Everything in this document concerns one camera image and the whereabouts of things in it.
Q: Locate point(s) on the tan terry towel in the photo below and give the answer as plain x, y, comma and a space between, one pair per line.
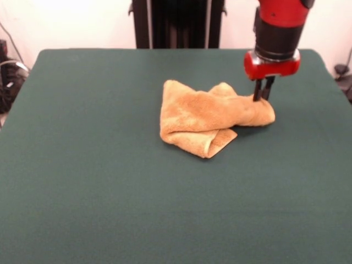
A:
203, 115

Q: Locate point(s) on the dark green table cloth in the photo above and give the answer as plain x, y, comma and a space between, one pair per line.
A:
82, 170

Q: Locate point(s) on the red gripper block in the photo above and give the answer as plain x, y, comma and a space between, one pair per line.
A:
275, 68

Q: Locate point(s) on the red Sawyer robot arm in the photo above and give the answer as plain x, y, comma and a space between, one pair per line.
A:
280, 24

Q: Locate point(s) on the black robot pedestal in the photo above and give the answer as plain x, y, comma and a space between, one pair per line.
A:
176, 24

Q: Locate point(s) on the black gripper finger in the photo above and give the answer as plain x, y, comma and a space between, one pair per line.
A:
268, 88
258, 90

